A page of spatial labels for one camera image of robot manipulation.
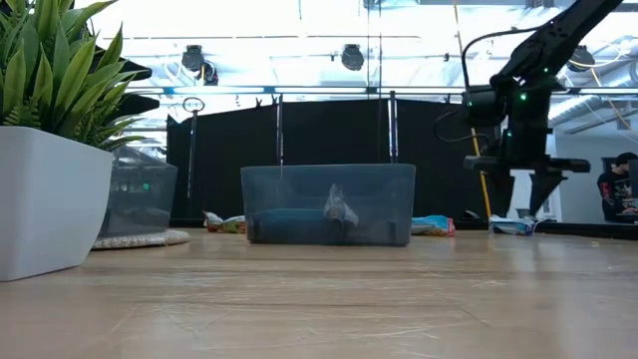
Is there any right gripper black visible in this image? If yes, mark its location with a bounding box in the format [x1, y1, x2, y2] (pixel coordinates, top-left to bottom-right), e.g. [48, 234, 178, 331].
[463, 124, 592, 218]

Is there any grey translucent plastic bin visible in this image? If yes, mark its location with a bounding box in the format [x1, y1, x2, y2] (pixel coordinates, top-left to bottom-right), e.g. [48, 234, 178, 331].
[239, 163, 417, 247]
[97, 144, 179, 239]

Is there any person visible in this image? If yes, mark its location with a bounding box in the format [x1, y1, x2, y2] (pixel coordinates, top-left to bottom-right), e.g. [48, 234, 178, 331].
[596, 152, 638, 224]

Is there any green plant in white pot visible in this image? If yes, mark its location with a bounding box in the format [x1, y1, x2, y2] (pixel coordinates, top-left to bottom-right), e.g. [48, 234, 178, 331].
[0, 0, 160, 283]

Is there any round woven placemat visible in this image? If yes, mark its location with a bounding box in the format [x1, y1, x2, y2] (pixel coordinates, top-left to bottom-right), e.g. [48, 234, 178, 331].
[92, 227, 191, 250]

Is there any black backdrop pole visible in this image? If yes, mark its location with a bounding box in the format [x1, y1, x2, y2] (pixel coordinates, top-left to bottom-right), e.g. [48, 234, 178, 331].
[275, 93, 285, 166]
[387, 90, 400, 165]

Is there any horizontal overhead metal beam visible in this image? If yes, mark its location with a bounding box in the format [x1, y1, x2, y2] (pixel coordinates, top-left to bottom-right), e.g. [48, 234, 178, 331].
[124, 85, 638, 97]

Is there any black backdrop curtain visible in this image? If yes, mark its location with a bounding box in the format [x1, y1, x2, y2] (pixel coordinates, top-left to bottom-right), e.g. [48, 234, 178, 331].
[165, 98, 507, 228]

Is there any yellow hanging cable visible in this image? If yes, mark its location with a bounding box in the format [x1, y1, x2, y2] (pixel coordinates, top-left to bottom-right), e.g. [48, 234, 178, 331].
[452, 0, 494, 219]

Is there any black ceiling cord reel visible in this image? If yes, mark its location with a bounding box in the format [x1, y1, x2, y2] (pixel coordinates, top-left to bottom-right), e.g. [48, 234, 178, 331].
[340, 43, 366, 72]
[567, 45, 597, 74]
[180, 44, 206, 73]

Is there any black pole with ring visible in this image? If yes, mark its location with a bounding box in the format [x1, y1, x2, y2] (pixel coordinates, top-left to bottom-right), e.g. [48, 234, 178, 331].
[181, 96, 206, 200]

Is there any white ceiling duct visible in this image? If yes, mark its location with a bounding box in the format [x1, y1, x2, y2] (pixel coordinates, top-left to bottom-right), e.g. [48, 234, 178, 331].
[547, 94, 638, 144]

